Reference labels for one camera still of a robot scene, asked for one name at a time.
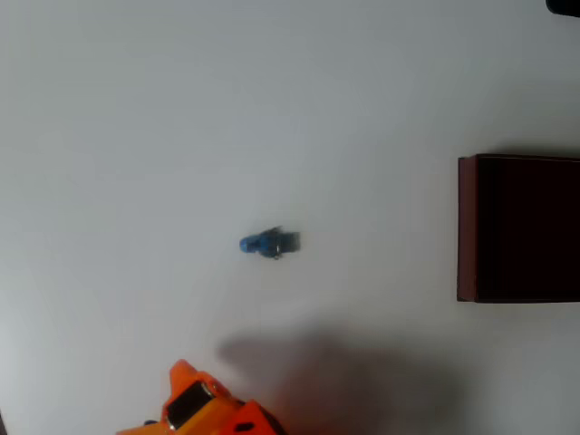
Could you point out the small blue toy figure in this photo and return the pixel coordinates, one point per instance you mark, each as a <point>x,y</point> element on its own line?
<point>267,242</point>

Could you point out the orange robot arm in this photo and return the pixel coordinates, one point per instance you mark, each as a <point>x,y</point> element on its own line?
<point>256,419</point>

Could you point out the dark red open box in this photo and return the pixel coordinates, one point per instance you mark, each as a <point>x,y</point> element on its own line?
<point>521,231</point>

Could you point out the black object at table edge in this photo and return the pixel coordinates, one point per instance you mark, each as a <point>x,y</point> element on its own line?
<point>565,6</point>

